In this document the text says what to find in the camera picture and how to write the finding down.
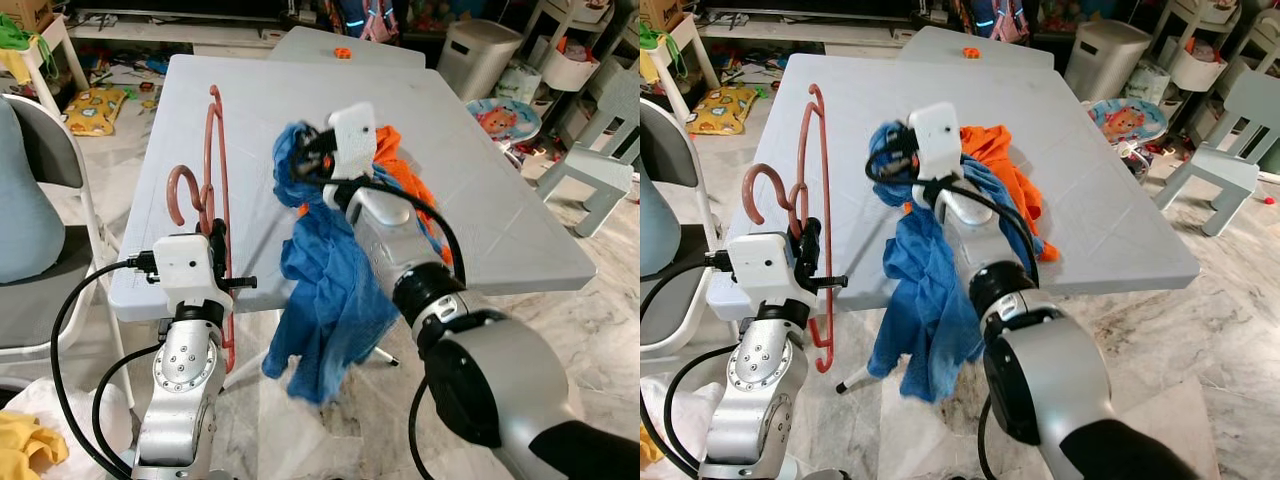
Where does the pink plastic clothes hanger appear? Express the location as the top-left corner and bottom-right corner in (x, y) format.
(742, 83), (836, 373)
(165, 85), (238, 373)

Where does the blue shirt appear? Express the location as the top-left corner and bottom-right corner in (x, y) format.
(262, 122), (446, 406)
(865, 120), (1036, 403)

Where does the orange shirt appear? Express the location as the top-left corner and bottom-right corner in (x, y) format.
(298, 125), (453, 266)
(905, 125), (1061, 263)

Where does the grey folding table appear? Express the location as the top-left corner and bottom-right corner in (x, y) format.
(108, 54), (598, 366)
(893, 26), (1056, 69)
(705, 54), (1201, 393)
(268, 26), (426, 69)

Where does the white grey folding chair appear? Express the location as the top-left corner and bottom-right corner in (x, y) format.
(640, 95), (741, 361)
(0, 93), (136, 411)

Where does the pink backpack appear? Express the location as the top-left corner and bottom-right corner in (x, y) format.
(965, 0), (1026, 43)
(335, 0), (396, 43)

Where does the yellow patterned mat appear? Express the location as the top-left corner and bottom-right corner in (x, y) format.
(688, 87), (758, 136)
(63, 87), (129, 136)

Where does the cartoon print children bag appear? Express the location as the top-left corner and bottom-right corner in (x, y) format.
(1087, 98), (1166, 151)
(465, 98), (541, 151)

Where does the grey lidded bin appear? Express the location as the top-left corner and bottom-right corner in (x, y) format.
(1062, 18), (1151, 101)
(437, 18), (523, 101)

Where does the white garment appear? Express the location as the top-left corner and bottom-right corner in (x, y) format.
(640, 375), (721, 480)
(0, 375), (131, 480)

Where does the light blue cushion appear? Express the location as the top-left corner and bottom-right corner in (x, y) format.
(0, 97), (56, 284)

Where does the white side shelf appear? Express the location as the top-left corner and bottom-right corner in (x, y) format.
(640, 12), (716, 116)
(0, 12), (91, 116)

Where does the light blue child chair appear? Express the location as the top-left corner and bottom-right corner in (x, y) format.
(1153, 70), (1280, 238)
(535, 65), (641, 238)

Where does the green item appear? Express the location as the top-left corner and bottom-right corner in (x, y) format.
(0, 14), (56, 53)
(640, 18), (681, 56)

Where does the white round basket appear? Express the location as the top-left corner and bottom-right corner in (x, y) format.
(1165, 35), (1229, 93)
(540, 35), (601, 93)

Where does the cardboard box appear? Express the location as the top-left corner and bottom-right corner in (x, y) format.
(0, 0), (56, 31)
(640, 0), (686, 31)

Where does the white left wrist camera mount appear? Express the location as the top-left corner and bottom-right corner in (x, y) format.
(727, 232), (801, 309)
(150, 233), (221, 309)

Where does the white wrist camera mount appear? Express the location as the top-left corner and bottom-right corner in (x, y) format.
(150, 233), (221, 309)
(727, 232), (801, 309)
(908, 102), (966, 183)
(327, 102), (379, 183)

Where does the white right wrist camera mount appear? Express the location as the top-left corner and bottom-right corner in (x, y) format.
(908, 102), (966, 183)
(327, 102), (379, 183)

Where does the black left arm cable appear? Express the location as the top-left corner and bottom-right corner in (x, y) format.
(640, 255), (741, 480)
(50, 255), (161, 480)

